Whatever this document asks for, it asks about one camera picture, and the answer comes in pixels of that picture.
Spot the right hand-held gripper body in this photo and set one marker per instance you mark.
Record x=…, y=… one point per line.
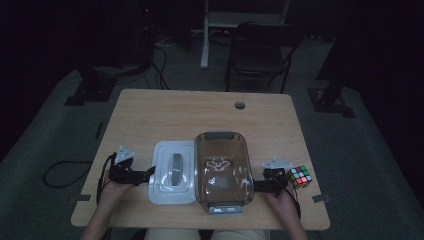
x=275, y=175

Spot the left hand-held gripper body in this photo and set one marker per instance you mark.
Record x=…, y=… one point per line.
x=121, y=170

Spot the white plastic box lid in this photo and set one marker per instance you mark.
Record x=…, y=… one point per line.
x=173, y=171

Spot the colourful puzzle cube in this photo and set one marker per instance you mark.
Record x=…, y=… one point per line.
x=300, y=177

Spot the clear plastic storage box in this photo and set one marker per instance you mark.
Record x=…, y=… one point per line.
x=223, y=173

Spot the person's right hand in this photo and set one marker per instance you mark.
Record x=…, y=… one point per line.
x=283, y=203

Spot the person's left hand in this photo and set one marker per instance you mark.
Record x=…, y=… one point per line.
x=113, y=195

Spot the short black strip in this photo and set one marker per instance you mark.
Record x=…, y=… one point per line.
x=98, y=131

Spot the grey tape piece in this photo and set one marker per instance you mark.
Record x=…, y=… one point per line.
x=80, y=198
x=321, y=198

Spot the person's legs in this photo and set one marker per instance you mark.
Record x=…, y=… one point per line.
x=233, y=234

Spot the black stand with base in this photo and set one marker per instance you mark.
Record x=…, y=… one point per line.
x=91, y=88
x=331, y=96

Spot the black folding chair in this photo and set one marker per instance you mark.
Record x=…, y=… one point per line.
x=263, y=50

